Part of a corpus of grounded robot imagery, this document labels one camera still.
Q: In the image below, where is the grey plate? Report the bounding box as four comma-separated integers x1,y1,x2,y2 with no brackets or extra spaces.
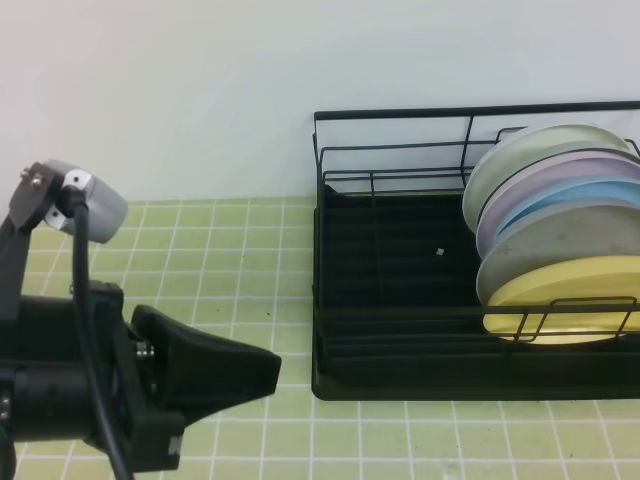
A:
476,198,639,304

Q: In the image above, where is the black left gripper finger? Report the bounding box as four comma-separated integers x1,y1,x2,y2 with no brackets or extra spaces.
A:
131,305,282,425

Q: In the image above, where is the yellow plate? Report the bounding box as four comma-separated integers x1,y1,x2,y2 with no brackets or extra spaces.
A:
483,255,639,345

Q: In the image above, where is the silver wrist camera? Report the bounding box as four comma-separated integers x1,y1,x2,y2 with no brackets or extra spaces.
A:
8,160,128,244

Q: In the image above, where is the blue plate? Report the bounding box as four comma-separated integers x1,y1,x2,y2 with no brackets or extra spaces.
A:
493,177,639,240

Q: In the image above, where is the pink plate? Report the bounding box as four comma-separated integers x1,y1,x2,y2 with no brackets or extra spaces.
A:
475,149,639,257

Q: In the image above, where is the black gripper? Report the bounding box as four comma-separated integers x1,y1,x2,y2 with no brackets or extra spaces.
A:
1,281,184,473

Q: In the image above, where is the black wire dish rack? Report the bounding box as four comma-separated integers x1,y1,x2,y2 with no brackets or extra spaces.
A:
312,101,639,401

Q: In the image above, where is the pale green plate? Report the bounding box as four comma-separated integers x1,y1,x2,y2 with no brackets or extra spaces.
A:
462,124,639,232

